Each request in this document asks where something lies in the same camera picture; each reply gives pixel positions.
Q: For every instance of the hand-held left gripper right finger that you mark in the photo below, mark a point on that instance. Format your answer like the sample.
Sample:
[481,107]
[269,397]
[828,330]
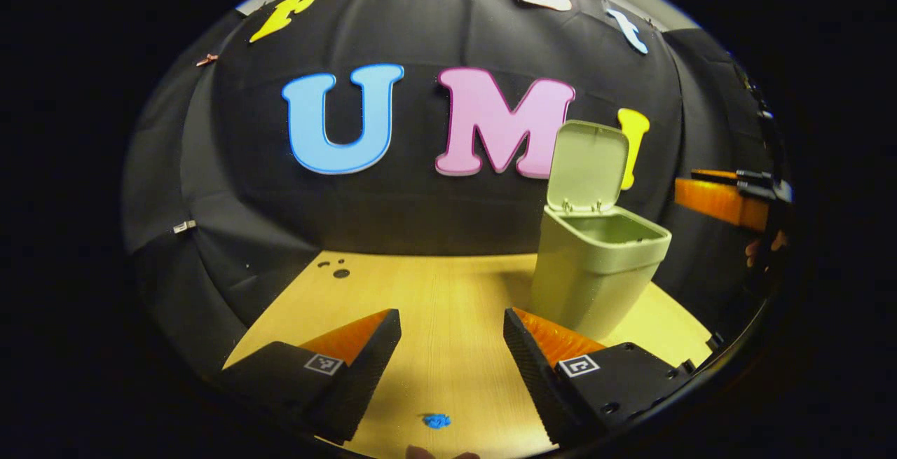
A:
[532,375]

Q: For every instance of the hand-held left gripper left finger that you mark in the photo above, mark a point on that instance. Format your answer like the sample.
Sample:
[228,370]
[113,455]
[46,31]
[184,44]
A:
[364,375]

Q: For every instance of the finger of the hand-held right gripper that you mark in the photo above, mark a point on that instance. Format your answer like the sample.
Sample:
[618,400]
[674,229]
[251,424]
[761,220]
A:
[722,200]

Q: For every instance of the blue paper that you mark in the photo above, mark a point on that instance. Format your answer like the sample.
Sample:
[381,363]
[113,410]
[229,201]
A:
[436,420]

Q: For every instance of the pale green desktop garbage bin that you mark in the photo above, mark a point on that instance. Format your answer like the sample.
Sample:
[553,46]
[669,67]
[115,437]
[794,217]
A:
[596,270]

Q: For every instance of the wooden desktop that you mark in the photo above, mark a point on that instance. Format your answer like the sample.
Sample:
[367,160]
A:
[448,319]

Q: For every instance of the black backdrop cloth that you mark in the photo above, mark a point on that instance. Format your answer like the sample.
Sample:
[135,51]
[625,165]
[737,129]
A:
[420,221]

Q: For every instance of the silver cloth clip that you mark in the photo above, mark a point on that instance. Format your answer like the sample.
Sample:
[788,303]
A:
[184,226]

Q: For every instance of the copper cloth clip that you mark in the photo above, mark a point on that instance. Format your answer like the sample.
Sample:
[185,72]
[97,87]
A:
[207,59]

